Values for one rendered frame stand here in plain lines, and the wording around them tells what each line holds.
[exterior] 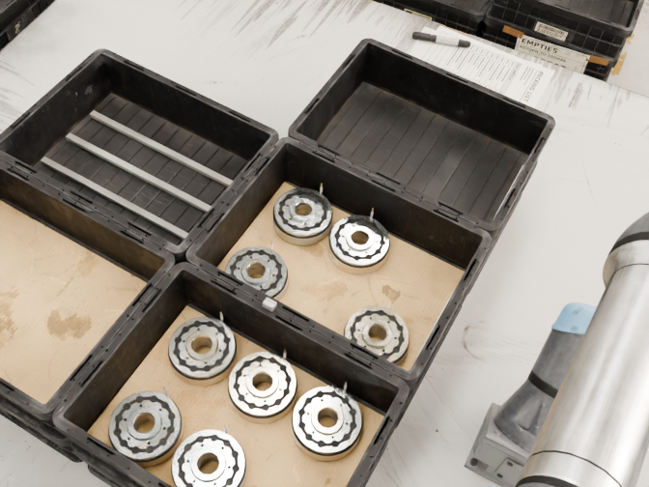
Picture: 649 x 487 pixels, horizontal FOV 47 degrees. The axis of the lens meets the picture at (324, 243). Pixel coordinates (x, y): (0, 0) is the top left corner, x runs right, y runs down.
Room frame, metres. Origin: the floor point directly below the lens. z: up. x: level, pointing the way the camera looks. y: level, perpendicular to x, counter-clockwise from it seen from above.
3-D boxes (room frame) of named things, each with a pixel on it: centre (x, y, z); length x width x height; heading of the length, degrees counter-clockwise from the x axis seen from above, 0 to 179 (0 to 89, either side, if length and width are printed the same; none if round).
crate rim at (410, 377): (0.64, -0.03, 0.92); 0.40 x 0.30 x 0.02; 65
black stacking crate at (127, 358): (0.37, 0.10, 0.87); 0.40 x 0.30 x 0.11; 65
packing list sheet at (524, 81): (1.31, -0.31, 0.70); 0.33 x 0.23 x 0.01; 70
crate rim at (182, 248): (0.81, 0.33, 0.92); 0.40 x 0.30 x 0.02; 65
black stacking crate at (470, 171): (0.91, -0.15, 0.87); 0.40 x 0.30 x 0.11; 65
